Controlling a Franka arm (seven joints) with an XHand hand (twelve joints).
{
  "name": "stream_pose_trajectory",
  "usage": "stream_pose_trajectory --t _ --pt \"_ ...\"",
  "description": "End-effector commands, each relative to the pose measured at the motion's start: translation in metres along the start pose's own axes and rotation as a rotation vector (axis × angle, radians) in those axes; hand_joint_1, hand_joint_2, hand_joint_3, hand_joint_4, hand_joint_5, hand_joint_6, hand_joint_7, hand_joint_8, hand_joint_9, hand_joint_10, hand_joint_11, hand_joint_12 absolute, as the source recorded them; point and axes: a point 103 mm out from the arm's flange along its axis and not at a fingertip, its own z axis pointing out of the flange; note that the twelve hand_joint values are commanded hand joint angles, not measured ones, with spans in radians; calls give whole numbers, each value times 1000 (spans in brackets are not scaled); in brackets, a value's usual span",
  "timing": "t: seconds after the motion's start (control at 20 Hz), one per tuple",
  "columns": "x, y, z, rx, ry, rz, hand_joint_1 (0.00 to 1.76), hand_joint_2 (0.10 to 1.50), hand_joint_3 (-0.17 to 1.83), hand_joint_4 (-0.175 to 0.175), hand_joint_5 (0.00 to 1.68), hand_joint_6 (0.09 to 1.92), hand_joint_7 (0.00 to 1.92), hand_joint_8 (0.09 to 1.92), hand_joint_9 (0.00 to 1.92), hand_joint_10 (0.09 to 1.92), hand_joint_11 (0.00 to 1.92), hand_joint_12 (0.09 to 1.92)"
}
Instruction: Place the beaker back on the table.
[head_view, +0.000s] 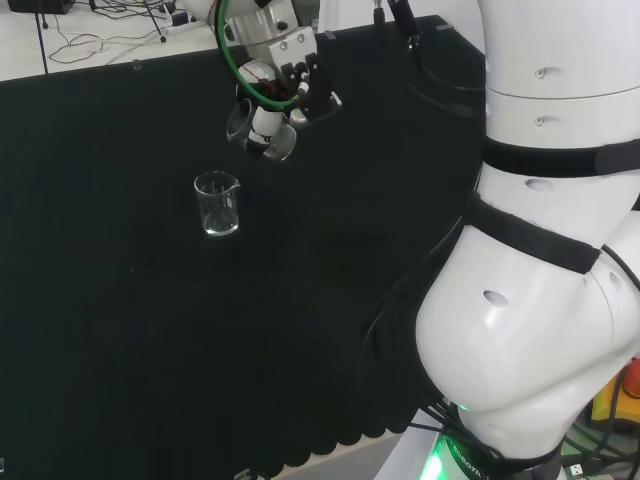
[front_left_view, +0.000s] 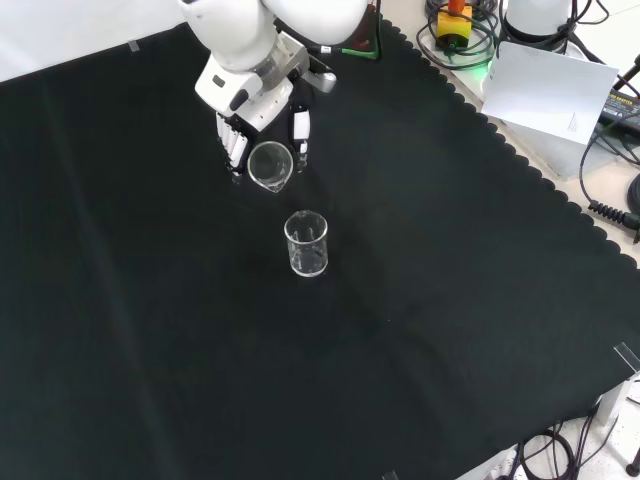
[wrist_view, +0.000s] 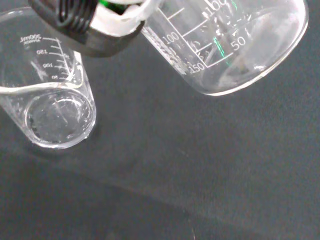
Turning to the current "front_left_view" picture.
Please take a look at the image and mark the black coiled cable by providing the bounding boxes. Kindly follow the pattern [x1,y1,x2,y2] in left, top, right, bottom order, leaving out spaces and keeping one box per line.
[588,199,640,232]

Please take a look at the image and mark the small clear glass beaker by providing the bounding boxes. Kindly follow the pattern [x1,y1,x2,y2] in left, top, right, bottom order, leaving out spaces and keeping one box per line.
[246,141,295,195]

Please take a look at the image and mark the yellow stop button box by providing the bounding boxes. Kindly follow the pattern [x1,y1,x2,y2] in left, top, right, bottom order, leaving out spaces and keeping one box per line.
[435,0,474,52]

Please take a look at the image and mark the clear glass beaker with markings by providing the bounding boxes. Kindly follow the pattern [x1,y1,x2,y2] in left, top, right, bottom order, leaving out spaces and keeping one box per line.
[283,210,330,279]

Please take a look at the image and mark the black power adapter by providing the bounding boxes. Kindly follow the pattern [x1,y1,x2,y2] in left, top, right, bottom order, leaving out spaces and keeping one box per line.
[598,85,640,132]

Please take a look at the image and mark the pale board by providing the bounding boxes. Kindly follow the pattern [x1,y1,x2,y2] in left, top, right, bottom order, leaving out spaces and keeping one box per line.
[480,40,620,146]

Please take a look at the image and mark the black bench cloth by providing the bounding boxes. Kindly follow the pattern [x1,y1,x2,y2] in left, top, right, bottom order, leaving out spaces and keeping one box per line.
[0,9,640,480]

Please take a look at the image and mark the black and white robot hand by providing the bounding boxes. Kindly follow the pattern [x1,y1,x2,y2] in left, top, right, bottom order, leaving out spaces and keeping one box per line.
[193,30,337,186]

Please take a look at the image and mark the green cable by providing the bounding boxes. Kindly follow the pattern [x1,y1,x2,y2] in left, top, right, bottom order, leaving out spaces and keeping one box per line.
[415,9,501,71]

